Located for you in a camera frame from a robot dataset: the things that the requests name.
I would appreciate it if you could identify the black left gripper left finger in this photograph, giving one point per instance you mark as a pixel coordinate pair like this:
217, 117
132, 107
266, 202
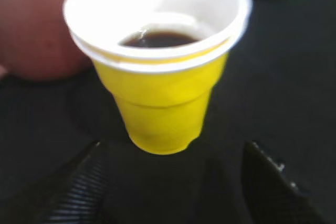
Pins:
82, 196

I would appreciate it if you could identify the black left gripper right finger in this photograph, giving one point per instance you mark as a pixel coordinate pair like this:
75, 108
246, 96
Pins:
269, 195

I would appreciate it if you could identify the yellow paper cup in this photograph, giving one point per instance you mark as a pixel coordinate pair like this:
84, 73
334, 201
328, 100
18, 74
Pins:
160, 60

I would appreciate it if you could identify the red ceramic mug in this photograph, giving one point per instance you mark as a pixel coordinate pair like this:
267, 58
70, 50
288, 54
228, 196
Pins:
35, 41

